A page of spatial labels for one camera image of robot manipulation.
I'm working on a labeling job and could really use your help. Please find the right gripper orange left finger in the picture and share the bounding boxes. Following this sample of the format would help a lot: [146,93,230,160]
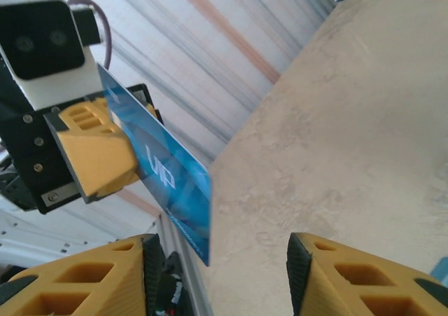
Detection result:
[0,233,164,316]

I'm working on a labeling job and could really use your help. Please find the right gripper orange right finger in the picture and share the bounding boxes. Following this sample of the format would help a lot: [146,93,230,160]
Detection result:
[286,232,448,316]

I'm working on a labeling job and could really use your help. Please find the blue plastic card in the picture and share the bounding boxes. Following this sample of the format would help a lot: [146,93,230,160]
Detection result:
[96,62,214,268]

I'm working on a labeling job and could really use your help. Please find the teal leather card holder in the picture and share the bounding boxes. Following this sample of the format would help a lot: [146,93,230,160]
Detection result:
[427,255,448,284]

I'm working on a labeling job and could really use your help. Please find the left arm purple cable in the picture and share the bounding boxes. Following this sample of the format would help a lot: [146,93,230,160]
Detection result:
[67,0,113,69]

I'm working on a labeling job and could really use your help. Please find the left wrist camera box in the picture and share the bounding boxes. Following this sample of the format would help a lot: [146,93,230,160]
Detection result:
[0,0,106,111]

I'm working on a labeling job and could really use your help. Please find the aluminium extrusion rail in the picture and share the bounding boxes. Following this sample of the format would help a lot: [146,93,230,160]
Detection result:
[153,210,215,316]

